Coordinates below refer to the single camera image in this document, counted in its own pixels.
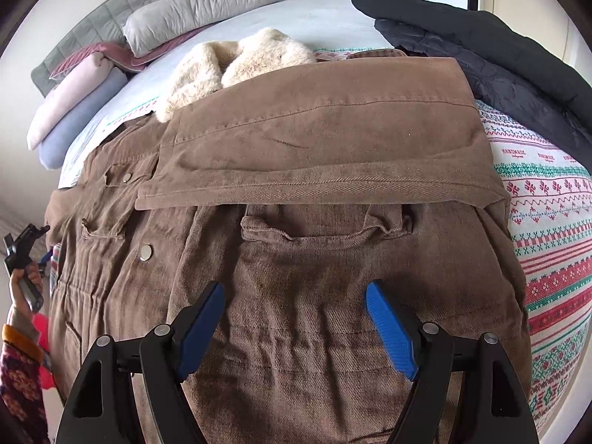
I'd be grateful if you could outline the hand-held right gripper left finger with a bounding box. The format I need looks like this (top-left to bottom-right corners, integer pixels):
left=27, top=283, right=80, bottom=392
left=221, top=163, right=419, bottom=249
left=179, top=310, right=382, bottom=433
left=54, top=282, right=226, bottom=444

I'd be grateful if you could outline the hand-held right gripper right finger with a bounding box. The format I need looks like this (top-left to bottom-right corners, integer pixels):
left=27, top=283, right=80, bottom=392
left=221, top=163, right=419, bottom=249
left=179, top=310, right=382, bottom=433
left=366, top=280, right=540, bottom=444

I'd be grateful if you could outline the brown coat with fur collar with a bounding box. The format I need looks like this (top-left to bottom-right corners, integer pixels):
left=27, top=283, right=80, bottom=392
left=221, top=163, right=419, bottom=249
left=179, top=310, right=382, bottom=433
left=44, top=28, right=531, bottom=444

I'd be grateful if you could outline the person's left forearm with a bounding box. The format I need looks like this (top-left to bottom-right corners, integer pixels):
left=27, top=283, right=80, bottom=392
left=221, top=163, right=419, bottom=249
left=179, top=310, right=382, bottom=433
left=0, top=303, right=53, bottom=444

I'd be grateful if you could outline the person's left hand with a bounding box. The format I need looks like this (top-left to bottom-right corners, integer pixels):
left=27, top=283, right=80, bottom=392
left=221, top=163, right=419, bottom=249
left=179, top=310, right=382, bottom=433
left=9, top=263, right=45, bottom=321

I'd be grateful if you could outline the blue pillow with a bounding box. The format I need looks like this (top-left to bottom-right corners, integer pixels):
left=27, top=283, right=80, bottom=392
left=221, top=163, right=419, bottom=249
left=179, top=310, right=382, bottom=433
left=38, top=70, right=128, bottom=170

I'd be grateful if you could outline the pink pillow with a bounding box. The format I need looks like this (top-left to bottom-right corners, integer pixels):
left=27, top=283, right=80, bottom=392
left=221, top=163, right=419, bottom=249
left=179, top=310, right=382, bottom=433
left=27, top=52, right=114, bottom=151

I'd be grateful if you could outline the patterned knit-print bedspread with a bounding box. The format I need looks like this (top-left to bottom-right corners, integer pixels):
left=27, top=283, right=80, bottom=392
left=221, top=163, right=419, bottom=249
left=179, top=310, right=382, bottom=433
left=46, top=45, right=592, bottom=434

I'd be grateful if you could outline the maroon striped pillow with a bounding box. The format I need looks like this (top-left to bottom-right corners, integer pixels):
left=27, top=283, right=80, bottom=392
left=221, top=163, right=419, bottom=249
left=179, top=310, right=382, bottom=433
left=48, top=25, right=209, bottom=80

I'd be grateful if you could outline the grey quilted headboard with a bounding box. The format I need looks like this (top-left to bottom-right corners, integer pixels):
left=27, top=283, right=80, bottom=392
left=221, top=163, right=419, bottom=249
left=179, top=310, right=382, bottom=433
left=30, top=0, right=250, bottom=98

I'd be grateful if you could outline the dark quilted jacket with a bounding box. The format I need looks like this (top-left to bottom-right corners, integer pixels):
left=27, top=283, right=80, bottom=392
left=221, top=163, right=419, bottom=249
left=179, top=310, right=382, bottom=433
left=374, top=18, right=592, bottom=172

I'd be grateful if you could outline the grey pillow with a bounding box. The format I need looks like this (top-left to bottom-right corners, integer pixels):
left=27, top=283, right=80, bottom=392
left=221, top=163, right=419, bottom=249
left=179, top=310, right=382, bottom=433
left=122, top=0, right=282, bottom=59

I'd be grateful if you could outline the black jacket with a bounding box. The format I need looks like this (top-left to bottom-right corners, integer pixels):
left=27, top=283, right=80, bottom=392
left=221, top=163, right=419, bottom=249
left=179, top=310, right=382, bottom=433
left=350, top=0, right=592, bottom=118

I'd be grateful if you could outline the light grey bed sheet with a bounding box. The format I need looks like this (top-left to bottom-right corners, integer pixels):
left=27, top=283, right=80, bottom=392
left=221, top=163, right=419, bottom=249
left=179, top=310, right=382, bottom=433
left=58, top=0, right=398, bottom=190

